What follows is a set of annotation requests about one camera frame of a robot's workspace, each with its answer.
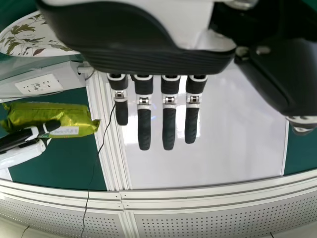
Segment yellow-green biscuit packet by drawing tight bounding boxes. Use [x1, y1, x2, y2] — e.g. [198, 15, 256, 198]
[0, 102, 102, 140]

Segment plate with brown leaf pattern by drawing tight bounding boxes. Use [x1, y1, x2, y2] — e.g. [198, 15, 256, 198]
[0, 11, 80, 59]

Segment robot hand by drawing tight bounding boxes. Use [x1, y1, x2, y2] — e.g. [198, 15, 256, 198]
[0, 120, 62, 170]
[36, 0, 317, 151]

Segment white perforated cable duct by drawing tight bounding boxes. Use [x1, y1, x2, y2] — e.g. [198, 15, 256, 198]
[0, 179, 126, 238]
[120, 171, 317, 238]

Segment thin black cable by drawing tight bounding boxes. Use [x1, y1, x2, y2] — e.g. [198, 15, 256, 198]
[80, 103, 117, 238]

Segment white socket strip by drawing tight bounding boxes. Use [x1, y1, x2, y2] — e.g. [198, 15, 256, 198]
[14, 73, 64, 95]

